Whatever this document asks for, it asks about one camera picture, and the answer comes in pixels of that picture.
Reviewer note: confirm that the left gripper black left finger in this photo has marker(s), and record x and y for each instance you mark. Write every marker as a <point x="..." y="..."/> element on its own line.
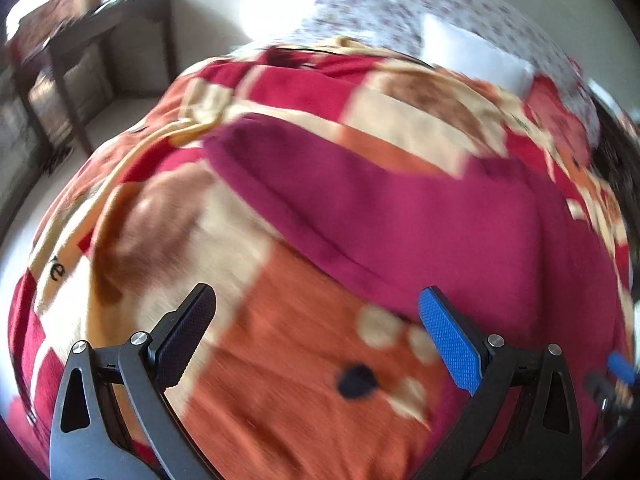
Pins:
<point x="89" y="437"/>

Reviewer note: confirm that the floral quilt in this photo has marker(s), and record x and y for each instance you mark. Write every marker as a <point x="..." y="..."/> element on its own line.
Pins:
<point x="396" y="24"/>

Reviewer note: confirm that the maroon fleece garment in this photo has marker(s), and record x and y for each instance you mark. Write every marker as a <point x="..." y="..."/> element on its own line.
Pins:
<point x="536" y="251"/>

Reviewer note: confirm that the red orange patterned blanket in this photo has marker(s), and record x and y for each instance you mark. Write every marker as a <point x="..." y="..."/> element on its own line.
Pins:
<point x="296" y="377"/>

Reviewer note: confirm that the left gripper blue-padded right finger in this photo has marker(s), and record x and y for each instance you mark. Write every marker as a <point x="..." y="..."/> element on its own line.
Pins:
<point x="521" y="420"/>

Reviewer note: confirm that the red embroidered cushion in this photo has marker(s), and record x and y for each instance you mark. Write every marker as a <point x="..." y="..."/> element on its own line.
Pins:
<point x="566" y="129"/>

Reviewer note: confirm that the white pillow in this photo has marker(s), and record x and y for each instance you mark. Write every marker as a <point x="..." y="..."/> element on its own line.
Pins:
<point x="454" y="48"/>

